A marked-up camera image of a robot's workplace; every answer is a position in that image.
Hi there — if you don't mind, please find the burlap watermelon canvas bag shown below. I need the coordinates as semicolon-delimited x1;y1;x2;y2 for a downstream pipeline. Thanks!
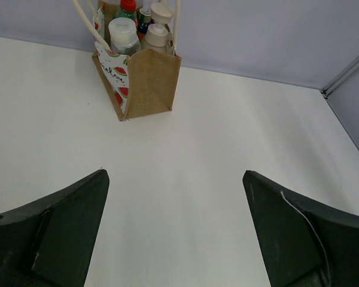
73;1;181;121

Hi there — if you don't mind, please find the green dish soap bottle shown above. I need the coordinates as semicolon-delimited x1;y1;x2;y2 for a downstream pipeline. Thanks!
114;0;137;23

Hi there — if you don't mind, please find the right aluminium frame post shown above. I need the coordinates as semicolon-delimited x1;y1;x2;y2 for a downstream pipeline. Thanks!
321;55;359;150

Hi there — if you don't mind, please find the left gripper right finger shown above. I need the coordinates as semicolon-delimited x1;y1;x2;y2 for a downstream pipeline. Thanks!
242;170;359;286

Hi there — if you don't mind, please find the orange blue pump bottle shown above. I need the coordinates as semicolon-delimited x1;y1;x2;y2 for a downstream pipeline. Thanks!
137;8;152;41

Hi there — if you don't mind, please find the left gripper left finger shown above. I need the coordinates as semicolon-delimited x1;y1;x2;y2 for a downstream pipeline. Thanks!
0;169;109;286

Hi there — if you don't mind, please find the beige pump bottle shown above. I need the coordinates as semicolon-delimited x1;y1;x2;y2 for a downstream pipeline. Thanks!
141;1;174;54

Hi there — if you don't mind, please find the silver squeeze tube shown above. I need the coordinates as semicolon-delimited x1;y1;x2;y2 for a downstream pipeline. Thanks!
108;17;141;56

